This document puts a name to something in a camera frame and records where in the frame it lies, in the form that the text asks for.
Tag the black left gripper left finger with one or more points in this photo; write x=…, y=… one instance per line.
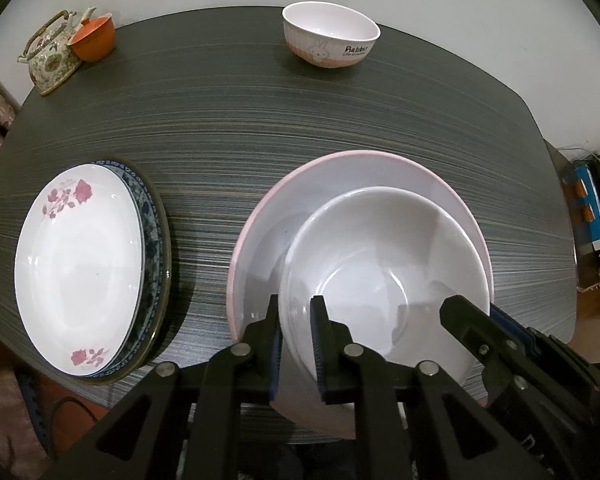
x=246, y=372

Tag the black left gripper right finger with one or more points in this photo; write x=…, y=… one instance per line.
x=349, y=373

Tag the large pink bowl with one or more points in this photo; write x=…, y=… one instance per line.
x=257, y=263

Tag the white bowl with blue base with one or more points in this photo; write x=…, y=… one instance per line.
x=384, y=260

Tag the blue floral plate with brown rim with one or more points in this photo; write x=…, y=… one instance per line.
x=155, y=293

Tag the white plate with pink roses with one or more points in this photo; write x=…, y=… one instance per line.
x=79, y=269

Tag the white rabbit bowl pink base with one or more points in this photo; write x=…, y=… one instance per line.
x=328, y=35

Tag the blue cardboard box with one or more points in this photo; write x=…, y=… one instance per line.
x=584, y=206

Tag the orange lidded tea cup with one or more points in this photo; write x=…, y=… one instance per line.
x=95, y=38

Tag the floral ceramic teapot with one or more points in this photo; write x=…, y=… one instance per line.
x=49, y=58

